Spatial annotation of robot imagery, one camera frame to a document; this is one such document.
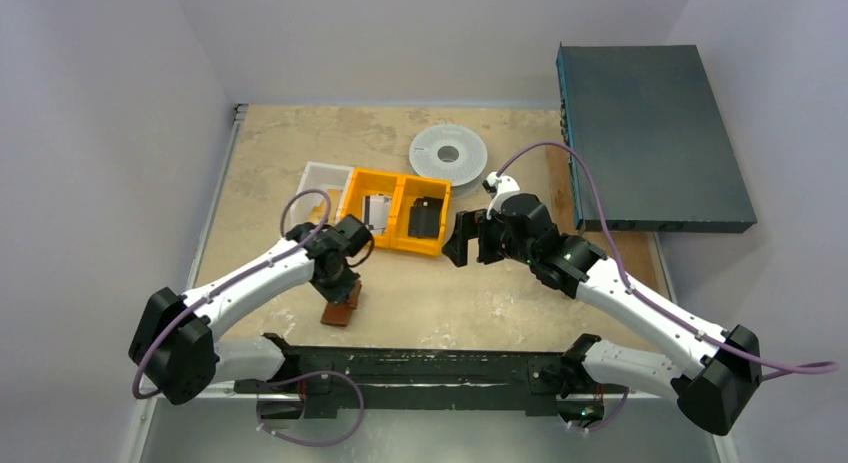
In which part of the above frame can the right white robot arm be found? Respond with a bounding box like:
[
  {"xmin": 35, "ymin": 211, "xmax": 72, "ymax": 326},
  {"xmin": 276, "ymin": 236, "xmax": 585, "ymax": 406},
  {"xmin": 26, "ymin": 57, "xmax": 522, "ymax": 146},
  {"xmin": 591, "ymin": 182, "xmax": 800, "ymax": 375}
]
[{"xmin": 442, "ymin": 173, "xmax": 763, "ymax": 436}]

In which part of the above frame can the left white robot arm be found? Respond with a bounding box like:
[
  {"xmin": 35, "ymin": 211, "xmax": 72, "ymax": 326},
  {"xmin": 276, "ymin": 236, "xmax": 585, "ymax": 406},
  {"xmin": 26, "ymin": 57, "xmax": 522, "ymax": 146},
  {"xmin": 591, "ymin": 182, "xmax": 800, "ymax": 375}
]
[{"xmin": 128, "ymin": 215, "xmax": 374, "ymax": 405}]

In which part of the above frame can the stack of silver cards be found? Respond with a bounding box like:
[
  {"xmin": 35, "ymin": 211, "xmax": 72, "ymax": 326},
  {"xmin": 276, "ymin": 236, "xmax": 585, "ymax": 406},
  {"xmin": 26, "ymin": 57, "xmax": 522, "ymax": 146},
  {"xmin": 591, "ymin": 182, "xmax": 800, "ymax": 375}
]
[{"xmin": 362, "ymin": 194, "xmax": 392, "ymax": 236}]

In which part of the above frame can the white plastic bin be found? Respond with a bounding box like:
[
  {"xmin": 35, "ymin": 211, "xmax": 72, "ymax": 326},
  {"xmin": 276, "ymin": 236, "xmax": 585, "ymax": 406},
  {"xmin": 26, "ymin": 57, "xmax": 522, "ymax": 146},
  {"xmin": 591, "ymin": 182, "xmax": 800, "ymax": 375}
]
[{"xmin": 286, "ymin": 161, "xmax": 354, "ymax": 229}]

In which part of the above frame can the orange double plastic bin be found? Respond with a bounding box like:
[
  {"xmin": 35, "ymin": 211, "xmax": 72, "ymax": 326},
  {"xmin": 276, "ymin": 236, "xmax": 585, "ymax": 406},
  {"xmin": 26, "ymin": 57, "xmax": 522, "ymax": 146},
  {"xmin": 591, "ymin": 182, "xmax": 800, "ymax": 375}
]
[{"xmin": 338, "ymin": 167, "xmax": 452, "ymax": 257}]

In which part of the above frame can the grey filament spool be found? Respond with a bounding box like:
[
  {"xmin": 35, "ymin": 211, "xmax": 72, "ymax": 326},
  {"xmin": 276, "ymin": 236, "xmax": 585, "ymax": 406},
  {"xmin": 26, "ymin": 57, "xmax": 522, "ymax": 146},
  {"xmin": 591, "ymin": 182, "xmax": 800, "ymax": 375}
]
[{"xmin": 408, "ymin": 124, "xmax": 488, "ymax": 198}]

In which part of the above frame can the wooden board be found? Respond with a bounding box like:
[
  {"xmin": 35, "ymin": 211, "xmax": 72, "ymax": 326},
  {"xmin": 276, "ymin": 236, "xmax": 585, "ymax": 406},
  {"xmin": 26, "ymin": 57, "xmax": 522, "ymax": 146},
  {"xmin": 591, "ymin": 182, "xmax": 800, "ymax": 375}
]
[{"xmin": 545, "ymin": 146, "xmax": 669, "ymax": 297}]

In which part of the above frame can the dark blue flat box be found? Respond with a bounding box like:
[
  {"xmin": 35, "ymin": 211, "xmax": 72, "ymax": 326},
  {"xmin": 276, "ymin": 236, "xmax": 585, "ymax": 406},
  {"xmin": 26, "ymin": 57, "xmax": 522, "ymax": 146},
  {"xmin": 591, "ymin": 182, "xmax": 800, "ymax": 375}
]
[{"xmin": 556, "ymin": 45, "xmax": 757, "ymax": 234}]

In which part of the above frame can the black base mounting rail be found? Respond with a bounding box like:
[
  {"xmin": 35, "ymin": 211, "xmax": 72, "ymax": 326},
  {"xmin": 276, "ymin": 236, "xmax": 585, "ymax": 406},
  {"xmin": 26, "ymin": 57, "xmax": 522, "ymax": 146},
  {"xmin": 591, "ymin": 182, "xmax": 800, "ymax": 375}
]
[{"xmin": 234, "ymin": 344, "xmax": 622, "ymax": 424}]

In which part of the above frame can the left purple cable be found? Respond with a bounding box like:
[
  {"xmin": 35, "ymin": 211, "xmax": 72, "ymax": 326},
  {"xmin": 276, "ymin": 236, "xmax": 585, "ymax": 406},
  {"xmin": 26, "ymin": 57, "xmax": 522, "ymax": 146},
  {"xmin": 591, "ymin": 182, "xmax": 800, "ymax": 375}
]
[{"xmin": 131, "ymin": 188, "xmax": 333, "ymax": 402}]

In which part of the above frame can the purple cable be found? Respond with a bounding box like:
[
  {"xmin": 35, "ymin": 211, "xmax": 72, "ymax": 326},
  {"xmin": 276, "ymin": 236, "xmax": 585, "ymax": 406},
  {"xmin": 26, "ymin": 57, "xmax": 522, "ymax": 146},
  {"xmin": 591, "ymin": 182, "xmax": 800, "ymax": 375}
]
[
  {"xmin": 496, "ymin": 140, "xmax": 839, "ymax": 383},
  {"xmin": 131, "ymin": 188, "xmax": 333, "ymax": 402}
]

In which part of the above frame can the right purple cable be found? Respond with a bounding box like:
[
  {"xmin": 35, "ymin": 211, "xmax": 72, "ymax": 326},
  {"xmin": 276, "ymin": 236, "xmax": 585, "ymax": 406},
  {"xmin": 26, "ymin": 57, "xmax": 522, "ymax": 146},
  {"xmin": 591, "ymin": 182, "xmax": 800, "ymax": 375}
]
[{"xmin": 496, "ymin": 140, "xmax": 839, "ymax": 383}]

